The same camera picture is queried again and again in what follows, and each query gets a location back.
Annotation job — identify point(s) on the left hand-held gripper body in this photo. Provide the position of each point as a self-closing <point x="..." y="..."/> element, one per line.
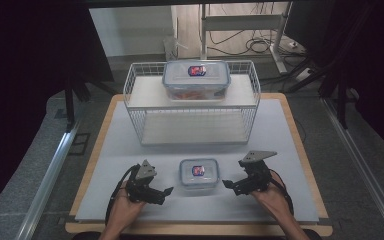
<point x="140" y="181"/>

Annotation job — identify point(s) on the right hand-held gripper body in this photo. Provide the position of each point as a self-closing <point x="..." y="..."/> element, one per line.
<point x="256" y="173"/>

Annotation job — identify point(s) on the small clear food container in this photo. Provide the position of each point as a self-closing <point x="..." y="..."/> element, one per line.
<point x="199" y="173"/>

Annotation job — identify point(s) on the large clear food container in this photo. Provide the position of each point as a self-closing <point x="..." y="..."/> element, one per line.
<point x="196" y="80"/>

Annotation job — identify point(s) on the person's right hand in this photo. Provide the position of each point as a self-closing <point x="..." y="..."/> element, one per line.
<point x="273" y="200"/>

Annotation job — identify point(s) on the person's left hand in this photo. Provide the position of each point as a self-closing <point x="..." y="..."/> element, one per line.
<point x="125" y="210"/>

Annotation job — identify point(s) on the pale grey table mat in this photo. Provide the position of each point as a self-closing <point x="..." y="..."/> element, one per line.
<point x="273" y="133"/>

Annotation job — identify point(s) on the white power strip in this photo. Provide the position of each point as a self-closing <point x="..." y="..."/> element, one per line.
<point x="303" y="74"/>

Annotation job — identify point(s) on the black tripod stand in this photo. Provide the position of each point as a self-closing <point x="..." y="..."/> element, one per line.
<point x="333" y="80"/>
<point x="75" y="90"/>

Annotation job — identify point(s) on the dark curtain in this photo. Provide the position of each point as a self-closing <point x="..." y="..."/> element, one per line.
<point x="23" y="66"/>

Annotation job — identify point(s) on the metal floor rail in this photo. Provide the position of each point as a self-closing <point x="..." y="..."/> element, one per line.
<point x="363" y="166"/>
<point x="48" y="180"/>

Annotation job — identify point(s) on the white desk frame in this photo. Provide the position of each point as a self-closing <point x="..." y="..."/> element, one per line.
<point x="243" y="22"/>

